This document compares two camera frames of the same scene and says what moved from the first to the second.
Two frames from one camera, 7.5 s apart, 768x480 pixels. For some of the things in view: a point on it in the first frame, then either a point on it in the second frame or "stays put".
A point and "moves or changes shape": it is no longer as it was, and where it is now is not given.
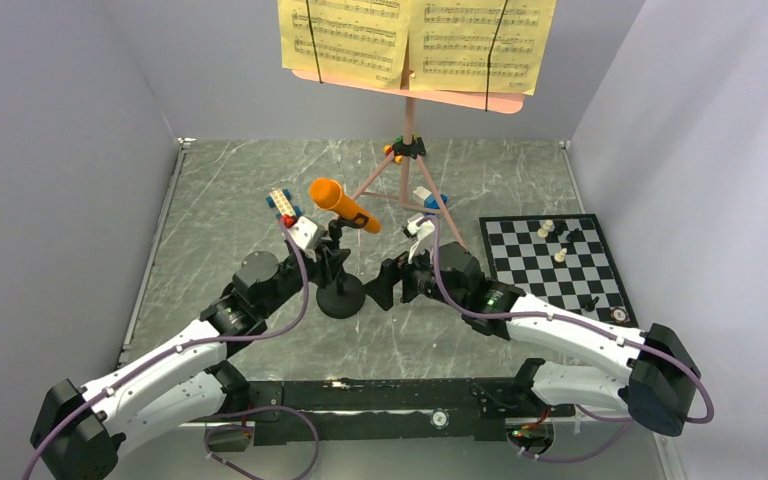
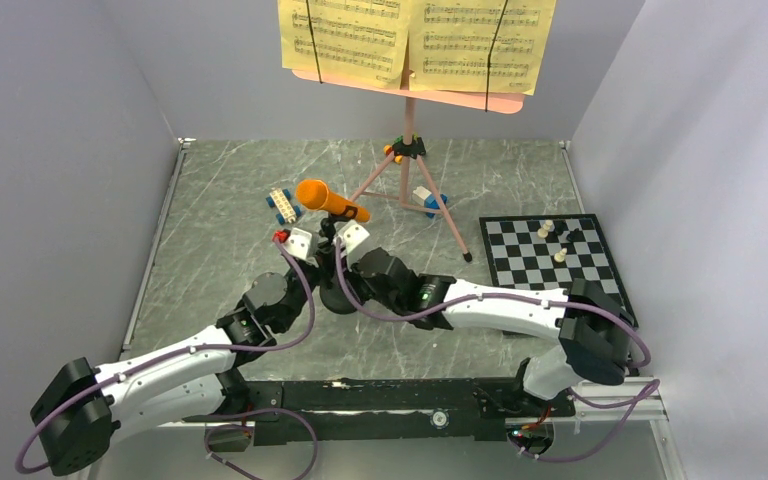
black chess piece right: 576,236 stays put
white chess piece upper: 544,231 stays put
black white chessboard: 563,258 stays put
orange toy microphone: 327,194 moves or changes shape
